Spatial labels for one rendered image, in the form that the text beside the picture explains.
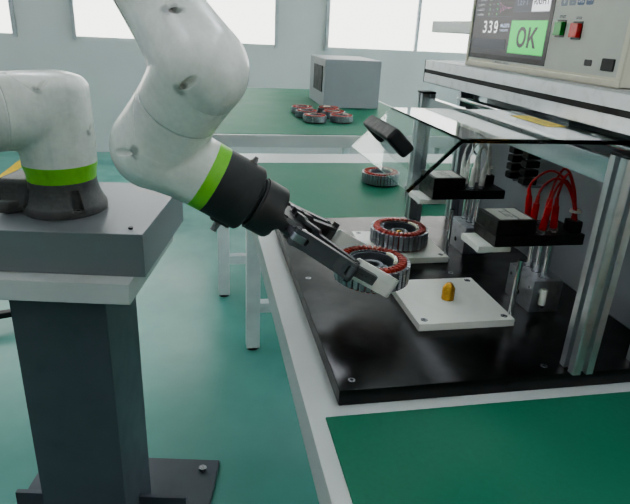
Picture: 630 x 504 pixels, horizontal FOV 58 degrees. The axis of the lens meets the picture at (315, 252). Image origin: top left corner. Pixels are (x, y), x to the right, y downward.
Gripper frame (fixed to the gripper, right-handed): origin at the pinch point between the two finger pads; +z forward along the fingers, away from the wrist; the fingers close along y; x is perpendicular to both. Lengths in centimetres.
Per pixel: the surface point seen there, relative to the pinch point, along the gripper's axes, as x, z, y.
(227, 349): -81, 29, -116
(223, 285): -76, 26, -161
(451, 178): 17.3, 14.2, -21.2
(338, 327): -9.0, -1.1, 5.0
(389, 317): -4.8, 6.1, 2.8
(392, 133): 17.4, -13.0, 10.9
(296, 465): -73, 43, -51
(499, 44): 40.1, 6.6, -20.5
